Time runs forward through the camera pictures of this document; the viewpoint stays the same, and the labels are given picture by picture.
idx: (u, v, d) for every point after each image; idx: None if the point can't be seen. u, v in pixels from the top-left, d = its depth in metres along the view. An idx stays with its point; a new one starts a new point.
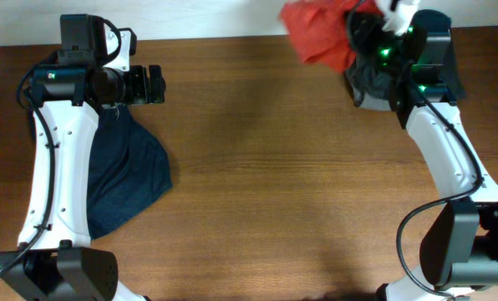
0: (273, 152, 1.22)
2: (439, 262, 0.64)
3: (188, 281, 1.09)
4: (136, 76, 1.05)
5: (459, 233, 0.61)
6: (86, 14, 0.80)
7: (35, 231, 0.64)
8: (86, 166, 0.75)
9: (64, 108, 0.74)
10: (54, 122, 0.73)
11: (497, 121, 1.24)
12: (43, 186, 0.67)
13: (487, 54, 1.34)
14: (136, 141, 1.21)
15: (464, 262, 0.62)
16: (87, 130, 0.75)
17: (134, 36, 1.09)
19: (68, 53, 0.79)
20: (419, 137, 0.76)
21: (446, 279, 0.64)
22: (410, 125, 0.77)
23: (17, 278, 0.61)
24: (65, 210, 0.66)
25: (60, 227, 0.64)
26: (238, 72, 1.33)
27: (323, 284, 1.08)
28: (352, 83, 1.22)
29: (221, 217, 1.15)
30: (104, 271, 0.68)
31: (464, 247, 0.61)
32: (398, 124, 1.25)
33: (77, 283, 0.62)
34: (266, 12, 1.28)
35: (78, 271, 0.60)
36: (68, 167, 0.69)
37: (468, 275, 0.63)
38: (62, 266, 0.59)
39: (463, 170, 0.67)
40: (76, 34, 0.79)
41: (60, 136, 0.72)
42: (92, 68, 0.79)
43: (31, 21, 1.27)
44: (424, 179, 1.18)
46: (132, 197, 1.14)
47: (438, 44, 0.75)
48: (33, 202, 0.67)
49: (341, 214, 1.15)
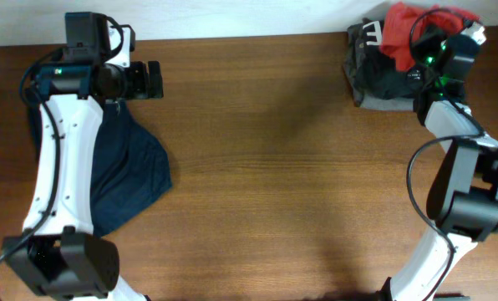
0: (272, 152, 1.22)
2: (442, 194, 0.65)
3: (188, 281, 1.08)
4: (136, 72, 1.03)
5: (460, 164, 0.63)
6: (90, 13, 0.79)
7: (39, 216, 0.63)
8: (90, 157, 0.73)
9: (69, 100, 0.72)
10: (60, 113, 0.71)
11: (493, 123, 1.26)
12: (49, 173, 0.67)
13: (486, 56, 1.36)
14: (136, 141, 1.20)
15: (465, 193, 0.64)
16: (92, 122, 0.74)
17: (134, 33, 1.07)
19: (73, 50, 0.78)
20: (431, 123, 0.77)
21: (447, 209, 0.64)
22: (428, 118, 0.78)
23: (21, 262, 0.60)
24: (69, 196, 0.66)
25: (64, 214, 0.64)
26: (238, 73, 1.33)
27: (324, 284, 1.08)
28: (352, 84, 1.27)
29: (221, 217, 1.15)
30: (106, 259, 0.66)
31: (464, 176, 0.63)
32: (396, 124, 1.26)
33: (78, 269, 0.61)
34: (266, 14, 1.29)
35: (81, 254, 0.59)
36: (73, 155, 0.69)
37: (468, 208, 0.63)
38: (66, 249, 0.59)
39: (467, 129, 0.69)
40: (81, 31, 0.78)
41: (66, 127, 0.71)
42: (97, 66, 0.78)
43: (29, 21, 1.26)
44: (424, 179, 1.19)
46: (132, 197, 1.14)
47: (463, 65, 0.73)
48: (37, 190, 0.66)
49: (341, 214, 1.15)
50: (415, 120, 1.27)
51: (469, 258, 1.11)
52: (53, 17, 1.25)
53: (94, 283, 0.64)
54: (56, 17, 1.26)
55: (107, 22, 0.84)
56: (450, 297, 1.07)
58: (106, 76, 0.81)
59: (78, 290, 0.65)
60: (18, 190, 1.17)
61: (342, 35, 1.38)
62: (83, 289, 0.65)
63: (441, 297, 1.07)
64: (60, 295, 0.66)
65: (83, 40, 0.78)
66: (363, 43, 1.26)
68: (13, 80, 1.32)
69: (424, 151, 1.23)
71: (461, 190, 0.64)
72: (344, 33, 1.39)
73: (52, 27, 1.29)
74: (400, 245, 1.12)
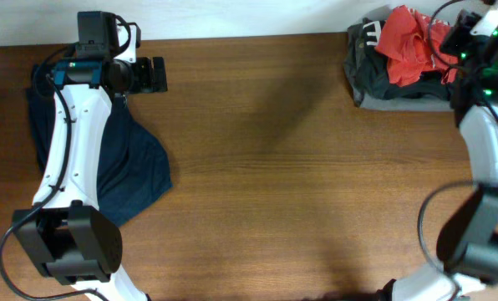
0: (272, 152, 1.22)
2: (454, 238, 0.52)
3: (188, 281, 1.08)
4: (142, 67, 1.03)
5: (484, 218, 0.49)
6: (100, 12, 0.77)
7: (48, 190, 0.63)
8: (97, 142, 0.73)
9: (81, 89, 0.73)
10: (73, 99, 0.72)
11: None
12: (60, 152, 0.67)
13: None
14: (136, 141, 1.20)
15: (484, 247, 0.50)
16: (101, 111, 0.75)
17: (140, 29, 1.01)
19: (85, 47, 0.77)
20: (469, 134, 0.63)
21: (459, 259, 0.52)
22: (465, 128, 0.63)
23: (30, 235, 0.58)
24: (78, 175, 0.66)
25: (73, 191, 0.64)
26: (238, 72, 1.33)
27: (324, 284, 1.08)
28: (352, 84, 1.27)
29: (221, 217, 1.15)
30: (111, 242, 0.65)
31: (486, 226, 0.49)
32: (397, 124, 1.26)
33: (83, 246, 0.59)
34: (266, 14, 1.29)
35: (87, 228, 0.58)
36: (83, 136, 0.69)
37: (485, 259, 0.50)
38: (72, 223, 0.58)
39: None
40: (92, 28, 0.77)
41: (78, 112, 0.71)
42: (108, 61, 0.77)
43: (31, 21, 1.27)
44: (424, 179, 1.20)
46: (132, 197, 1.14)
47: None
48: (48, 167, 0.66)
49: (341, 214, 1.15)
50: (415, 121, 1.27)
51: None
52: (54, 17, 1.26)
53: (98, 262, 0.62)
54: (57, 18, 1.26)
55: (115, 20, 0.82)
56: None
58: (117, 70, 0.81)
59: (82, 271, 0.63)
60: (19, 191, 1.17)
61: (342, 35, 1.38)
62: (87, 271, 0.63)
63: None
64: (64, 278, 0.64)
65: (94, 37, 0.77)
66: (362, 43, 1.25)
68: (14, 81, 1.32)
69: (424, 152, 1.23)
71: (480, 241, 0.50)
72: (344, 33, 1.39)
73: (53, 27, 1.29)
74: (400, 245, 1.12)
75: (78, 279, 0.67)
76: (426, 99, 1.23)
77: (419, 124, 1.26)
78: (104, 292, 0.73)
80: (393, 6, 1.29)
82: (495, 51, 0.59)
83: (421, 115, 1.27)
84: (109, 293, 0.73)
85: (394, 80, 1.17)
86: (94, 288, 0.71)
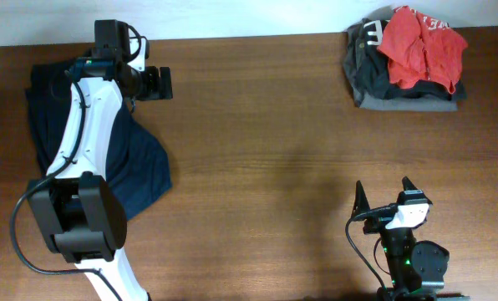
0: (271, 152, 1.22)
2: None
3: (189, 280, 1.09)
4: (150, 76, 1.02)
5: None
6: (114, 21, 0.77)
7: (61, 162, 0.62)
8: (107, 129, 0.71)
9: (95, 82, 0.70)
10: (88, 88, 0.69)
11: (495, 123, 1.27)
12: (73, 130, 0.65)
13: (487, 55, 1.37)
14: (136, 141, 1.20)
15: None
16: (113, 103, 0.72)
17: (149, 41, 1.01)
19: (100, 50, 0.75)
20: None
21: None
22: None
23: (41, 205, 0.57)
24: (90, 151, 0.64)
25: (85, 165, 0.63)
26: (237, 72, 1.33)
27: (324, 284, 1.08)
28: (352, 84, 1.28)
29: (221, 216, 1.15)
30: (116, 216, 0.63)
31: None
32: (397, 124, 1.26)
33: (90, 216, 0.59)
34: (265, 15, 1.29)
35: (96, 197, 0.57)
36: (96, 120, 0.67)
37: None
38: (81, 192, 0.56)
39: None
40: (105, 33, 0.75)
41: (92, 99, 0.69)
42: (119, 62, 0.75)
43: (31, 21, 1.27)
44: (424, 178, 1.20)
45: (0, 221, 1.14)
46: (133, 197, 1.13)
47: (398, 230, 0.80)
48: (62, 143, 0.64)
49: (341, 213, 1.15)
50: (415, 121, 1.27)
51: (470, 258, 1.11)
52: (54, 17, 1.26)
53: (104, 236, 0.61)
54: (57, 19, 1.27)
55: (129, 28, 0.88)
56: (450, 297, 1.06)
58: (128, 72, 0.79)
59: (88, 247, 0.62)
60: (20, 191, 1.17)
61: (342, 35, 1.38)
62: (93, 246, 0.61)
63: (441, 297, 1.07)
64: (70, 254, 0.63)
65: (109, 42, 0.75)
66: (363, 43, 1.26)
68: (14, 81, 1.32)
69: (424, 152, 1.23)
71: None
72: (343, 33, 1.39)
73: (52, 28, 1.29)
74: None
75: (82, 258, 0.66)
76: (425, 99, 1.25)
77: (419, 124, 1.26)
78: (106, 274, 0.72)
80: (393, 7, 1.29)
82: (384, 234, 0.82)
83: (421, 115, 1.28)
84: (111, 276, 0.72)
85: (395, 80, 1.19)
86: (98, 269, 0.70)
